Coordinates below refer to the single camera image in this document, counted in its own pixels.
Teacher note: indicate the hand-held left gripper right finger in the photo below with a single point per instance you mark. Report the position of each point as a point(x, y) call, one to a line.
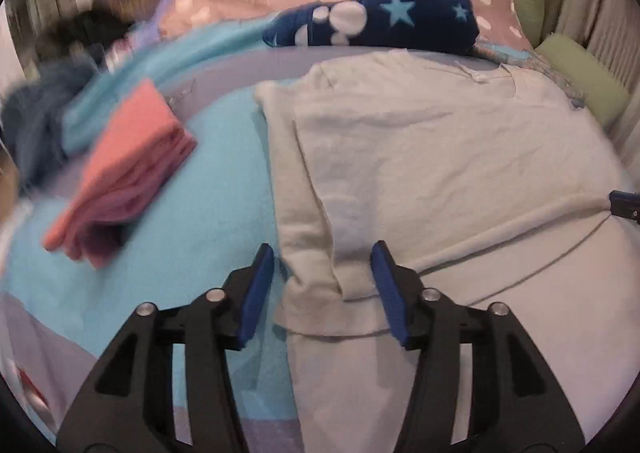
point(390, 293)

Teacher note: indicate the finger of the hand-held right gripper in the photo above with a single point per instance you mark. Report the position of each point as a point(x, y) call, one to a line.
point(625, 205)

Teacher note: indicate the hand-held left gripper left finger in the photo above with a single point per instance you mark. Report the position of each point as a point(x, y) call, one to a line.
point(255, 298)

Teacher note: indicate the white t-shirt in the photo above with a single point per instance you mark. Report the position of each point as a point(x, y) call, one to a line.
point(425, 148)

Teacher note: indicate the pile of black clothes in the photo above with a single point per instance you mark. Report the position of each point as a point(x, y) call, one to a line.
point(85, 33)

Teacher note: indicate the blue grey striped bed cover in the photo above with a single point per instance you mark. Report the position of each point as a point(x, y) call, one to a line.
point(175, 243)

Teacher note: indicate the large green pillow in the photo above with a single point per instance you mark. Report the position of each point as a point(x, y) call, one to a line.
point(585, 73)

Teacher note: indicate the folded salmon pink cloth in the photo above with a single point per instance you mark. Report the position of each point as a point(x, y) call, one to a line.
point(125, 173)

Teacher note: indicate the folded floral cloth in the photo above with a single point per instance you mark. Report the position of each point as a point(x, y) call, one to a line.
point(500, 53)

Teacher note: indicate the small green pillow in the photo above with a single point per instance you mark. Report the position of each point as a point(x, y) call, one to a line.
point(527, 8)

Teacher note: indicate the navy star print blanket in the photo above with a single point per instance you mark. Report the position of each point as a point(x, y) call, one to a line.
point(400, 23)

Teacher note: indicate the dark teal fleece blanket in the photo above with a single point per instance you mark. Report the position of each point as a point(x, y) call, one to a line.
point(35, 123)

